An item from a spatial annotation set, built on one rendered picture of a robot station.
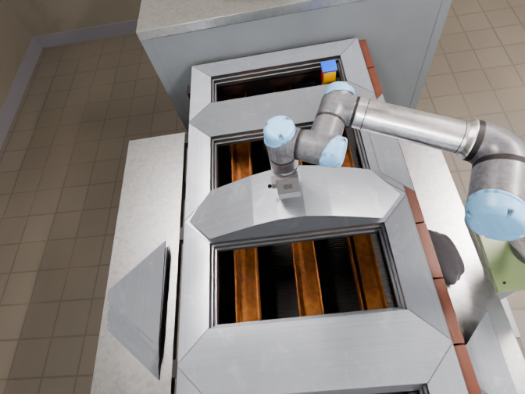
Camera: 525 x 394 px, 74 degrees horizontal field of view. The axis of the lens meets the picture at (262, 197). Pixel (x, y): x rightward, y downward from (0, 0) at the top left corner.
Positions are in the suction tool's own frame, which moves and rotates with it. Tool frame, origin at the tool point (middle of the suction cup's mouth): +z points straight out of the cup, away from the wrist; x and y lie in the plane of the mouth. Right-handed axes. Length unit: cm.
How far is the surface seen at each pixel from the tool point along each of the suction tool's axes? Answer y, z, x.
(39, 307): -3, 96, -156
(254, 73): -68, 11, -8
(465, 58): -144, 97, 136
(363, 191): 0.1, 5.2, 23.0
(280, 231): 7.9, 10.0, -4.7
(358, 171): -7.3, 5.1, 22.9
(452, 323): 40, 14, 39
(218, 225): 4.8, 5.4, -24.1
